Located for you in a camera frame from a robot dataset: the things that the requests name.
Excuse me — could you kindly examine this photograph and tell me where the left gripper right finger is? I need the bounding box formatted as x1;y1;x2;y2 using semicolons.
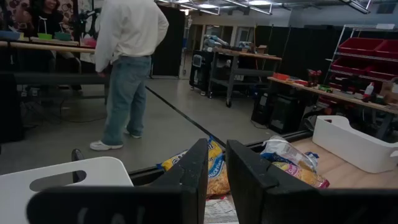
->
226;139;398;224

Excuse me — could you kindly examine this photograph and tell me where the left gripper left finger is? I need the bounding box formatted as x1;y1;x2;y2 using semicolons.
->
26;138;209;224

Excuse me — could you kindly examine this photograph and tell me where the red beef noodle pack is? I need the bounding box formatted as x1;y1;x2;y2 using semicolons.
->
203;195;239;224

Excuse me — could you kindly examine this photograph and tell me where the blue soy sauce noodle pack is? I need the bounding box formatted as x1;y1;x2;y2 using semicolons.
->
260;135;320;172
156;136;231;197

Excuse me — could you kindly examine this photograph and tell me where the white plastic bin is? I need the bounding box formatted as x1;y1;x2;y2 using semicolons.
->
312;114;398;174
0;156;134;224

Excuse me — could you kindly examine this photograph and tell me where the black computer tower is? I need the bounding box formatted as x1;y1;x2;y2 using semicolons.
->
269;93;308;135
251;91;272;126

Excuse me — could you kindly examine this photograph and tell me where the grey table clamp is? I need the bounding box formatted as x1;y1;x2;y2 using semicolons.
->
71;148;86;184

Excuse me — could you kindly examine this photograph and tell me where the black equipment cart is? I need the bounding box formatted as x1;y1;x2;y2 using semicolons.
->
188;49;215;96

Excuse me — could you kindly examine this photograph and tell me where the orange box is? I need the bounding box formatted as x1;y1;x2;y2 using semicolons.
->
272;72;291;82

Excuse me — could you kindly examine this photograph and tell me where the wooden top workbench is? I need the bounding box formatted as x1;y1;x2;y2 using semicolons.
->
207;46;283;108
0;39;110;105
267;76;398;141

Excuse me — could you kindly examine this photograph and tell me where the red tool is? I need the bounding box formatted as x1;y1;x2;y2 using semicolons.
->
307;68;323;88

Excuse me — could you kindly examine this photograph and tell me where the white bottle red cap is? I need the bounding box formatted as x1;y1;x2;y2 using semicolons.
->
363;82;375;98

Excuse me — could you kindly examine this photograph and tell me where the red storage bin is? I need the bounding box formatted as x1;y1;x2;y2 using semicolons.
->
338;37;386;57
330;57;379;75
374;39;398;60
366;63;398;81

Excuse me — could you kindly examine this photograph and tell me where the black partition panel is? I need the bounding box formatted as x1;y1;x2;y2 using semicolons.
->
150;4;187;78

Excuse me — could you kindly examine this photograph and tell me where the grey blue robot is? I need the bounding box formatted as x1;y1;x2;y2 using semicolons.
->
203;34;230;52

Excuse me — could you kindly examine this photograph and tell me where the large cardboard box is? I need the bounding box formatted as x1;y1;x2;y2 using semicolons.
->
379;77;398;105

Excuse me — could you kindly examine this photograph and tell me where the person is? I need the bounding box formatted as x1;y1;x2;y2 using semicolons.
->
14;0;83;93
89;0;170;152

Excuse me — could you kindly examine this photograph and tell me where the black floor cabinet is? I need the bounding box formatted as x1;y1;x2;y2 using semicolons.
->
0;72;25;144

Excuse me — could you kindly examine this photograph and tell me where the teal bowl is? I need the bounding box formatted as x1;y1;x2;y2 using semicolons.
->
54;30;72;42

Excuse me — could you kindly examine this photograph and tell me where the circle patterned fabric panel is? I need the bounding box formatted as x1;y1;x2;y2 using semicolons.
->
0;0;94;35

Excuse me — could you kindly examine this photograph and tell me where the blue tub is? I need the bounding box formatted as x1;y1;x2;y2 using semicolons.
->
0;30;21;41

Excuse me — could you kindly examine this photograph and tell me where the grey wire shelf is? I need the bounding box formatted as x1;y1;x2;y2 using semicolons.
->
325;24;398;105

